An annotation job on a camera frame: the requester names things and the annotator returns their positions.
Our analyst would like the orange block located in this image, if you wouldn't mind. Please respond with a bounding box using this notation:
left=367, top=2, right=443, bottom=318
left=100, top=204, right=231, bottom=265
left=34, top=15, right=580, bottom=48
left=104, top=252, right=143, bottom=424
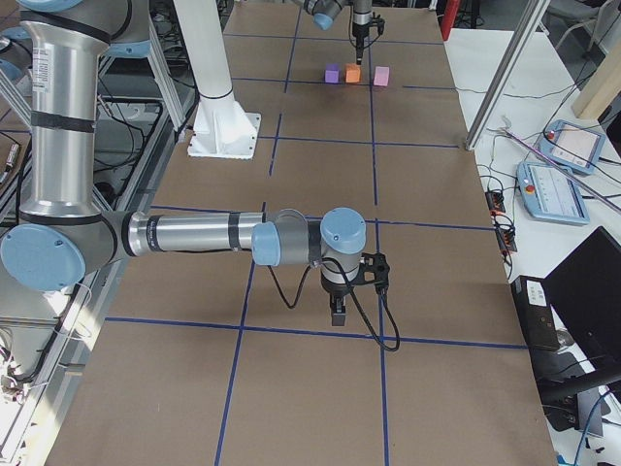
left=344, top=63, right=362, bottom=83

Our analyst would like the wooden post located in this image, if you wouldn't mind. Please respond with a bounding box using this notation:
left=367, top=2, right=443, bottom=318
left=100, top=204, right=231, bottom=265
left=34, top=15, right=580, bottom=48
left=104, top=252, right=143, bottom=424
left=576, top=0, right=621, bottom=121

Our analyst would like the pink block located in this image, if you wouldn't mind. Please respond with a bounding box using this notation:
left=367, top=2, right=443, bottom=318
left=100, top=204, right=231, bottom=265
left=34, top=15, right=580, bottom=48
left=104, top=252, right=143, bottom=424
left=374, top=66, right=390, bottom=87

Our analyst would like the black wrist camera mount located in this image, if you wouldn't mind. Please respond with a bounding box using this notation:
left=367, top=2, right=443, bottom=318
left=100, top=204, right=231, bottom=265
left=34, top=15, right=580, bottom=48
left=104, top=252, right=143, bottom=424
left=351, top=252, right=390, bottom=293

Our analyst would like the far teach pendant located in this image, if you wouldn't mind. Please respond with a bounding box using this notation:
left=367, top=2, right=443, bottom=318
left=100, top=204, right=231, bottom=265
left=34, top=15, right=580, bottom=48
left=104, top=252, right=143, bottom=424
left=537, top=119, right=605, bottom=175

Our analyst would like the black looping camera cable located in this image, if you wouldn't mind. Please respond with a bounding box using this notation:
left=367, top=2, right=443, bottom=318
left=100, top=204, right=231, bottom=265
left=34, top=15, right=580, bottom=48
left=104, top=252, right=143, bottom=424
left=268, top=256, right=402, bottom=352

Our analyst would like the crossing blue tape strip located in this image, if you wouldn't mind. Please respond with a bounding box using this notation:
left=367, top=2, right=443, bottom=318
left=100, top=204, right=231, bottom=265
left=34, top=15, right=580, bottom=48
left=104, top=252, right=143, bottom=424
left=105, top=316, right=528, bottom=350

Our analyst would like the black laptop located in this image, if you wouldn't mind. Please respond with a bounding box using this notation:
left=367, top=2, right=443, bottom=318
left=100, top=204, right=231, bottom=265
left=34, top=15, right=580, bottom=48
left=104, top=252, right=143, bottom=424
left=543, top=226, right=620, bottom=366

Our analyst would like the long blue tape strip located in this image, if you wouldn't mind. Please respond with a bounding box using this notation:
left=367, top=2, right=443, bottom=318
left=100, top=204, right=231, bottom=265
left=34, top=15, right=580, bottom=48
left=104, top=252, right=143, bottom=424
left=366, top=48, right=390, bottom=465

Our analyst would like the orange black connector strip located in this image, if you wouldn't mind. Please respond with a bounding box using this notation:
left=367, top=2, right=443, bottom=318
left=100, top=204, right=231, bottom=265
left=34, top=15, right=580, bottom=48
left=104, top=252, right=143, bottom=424
left=485, top=189, right=517, bottom=255

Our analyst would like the aluminium frame post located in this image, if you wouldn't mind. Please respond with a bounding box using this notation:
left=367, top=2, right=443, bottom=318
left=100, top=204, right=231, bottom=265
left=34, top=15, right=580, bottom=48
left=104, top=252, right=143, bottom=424
left=465, top=0, right=550, bottom=150

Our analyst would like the near teach pendant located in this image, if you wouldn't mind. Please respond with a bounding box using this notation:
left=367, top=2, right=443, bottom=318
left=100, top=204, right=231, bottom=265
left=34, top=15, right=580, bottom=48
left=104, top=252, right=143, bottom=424
left=516, top=162, right=590, bottom=225

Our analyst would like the thin metal rod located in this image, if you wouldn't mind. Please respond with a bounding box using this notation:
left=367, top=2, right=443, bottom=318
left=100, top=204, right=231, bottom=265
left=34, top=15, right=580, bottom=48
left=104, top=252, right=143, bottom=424
left=499, top=127, right=621, bottom=215

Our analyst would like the black box on table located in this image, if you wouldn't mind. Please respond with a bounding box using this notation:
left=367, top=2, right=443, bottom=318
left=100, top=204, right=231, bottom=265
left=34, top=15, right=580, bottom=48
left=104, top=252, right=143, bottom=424
left=510, top=276, right=560, bottom=351

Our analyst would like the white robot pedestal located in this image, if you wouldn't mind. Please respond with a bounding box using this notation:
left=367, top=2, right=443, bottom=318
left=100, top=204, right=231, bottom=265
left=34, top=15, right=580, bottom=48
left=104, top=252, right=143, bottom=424
left=175, top=0, right=261, bottom=160

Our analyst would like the blue network cable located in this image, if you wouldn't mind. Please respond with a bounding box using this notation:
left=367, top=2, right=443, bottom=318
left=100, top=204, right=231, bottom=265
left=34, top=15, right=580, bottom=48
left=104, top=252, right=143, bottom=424
left=579, top=387, right=613, bottom=466

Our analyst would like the teach pendant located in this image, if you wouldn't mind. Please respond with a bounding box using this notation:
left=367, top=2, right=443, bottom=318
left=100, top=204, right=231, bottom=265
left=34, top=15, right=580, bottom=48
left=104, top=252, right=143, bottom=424
left=537, top=119, right=605, bottom=175
left=516, top=162, right=590, bottom=225

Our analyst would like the purple block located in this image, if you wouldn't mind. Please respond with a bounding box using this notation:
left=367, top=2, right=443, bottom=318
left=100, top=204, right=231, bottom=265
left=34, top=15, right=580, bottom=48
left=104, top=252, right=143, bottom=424
left=324, top=63, right=341, bottom=83

